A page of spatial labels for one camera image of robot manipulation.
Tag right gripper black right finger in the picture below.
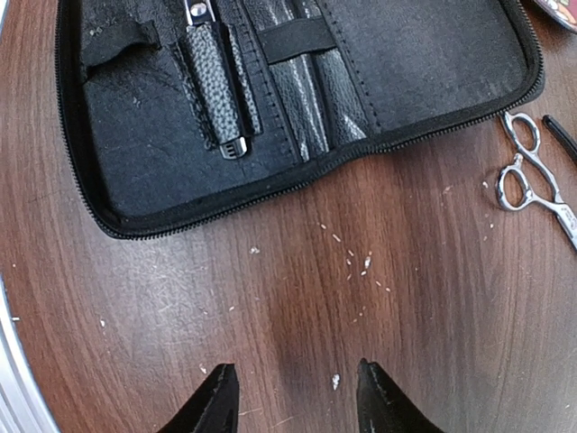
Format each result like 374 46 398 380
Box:
356 358 443 433

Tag black zippered tool case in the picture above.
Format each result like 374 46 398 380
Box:
55 1 544 239

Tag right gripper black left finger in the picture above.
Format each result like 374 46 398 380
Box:
160 364 239 433

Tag black hair clip near mug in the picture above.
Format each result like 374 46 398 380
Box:
543 115 577 163

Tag silver hair cutting scissors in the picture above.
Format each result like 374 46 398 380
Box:
495 110 577 252

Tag red floral plate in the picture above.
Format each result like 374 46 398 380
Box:
534 0 577 33

